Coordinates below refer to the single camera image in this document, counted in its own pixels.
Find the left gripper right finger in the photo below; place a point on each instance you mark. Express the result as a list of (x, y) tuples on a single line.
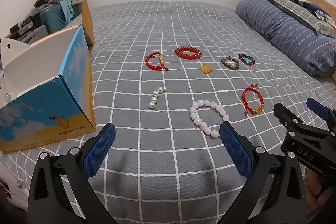
[(274, 190)]

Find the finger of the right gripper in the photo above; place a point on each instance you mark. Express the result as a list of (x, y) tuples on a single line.
[(292, 123), (323, 112)]

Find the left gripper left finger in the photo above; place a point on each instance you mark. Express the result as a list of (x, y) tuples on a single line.
[(48, 200)]

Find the person's right hand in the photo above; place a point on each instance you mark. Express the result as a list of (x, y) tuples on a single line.
[(315, 198)]

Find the blue striped bolster pillow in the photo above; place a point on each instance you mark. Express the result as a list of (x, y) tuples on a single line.
[(313, 53)]

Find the grey plaid pillow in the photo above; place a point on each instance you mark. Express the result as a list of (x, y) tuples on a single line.
[(305, 17)]

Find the blue yellow cardboard box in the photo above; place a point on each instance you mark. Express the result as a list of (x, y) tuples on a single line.
[(46, 88)]

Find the grey checked bed sheet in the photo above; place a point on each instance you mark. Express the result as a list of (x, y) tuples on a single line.
[(161, 168)]

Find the teal suitcase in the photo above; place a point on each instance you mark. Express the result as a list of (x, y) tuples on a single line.
[(52, 17)]

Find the light blue cloth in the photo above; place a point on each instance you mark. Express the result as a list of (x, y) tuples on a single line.
[(67, 9)]

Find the red cord bracelet gold charm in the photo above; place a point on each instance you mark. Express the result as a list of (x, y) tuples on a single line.
[(252, 100)]

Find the red cord bracelet gold tube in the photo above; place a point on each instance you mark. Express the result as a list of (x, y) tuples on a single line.
[(154, 62)]

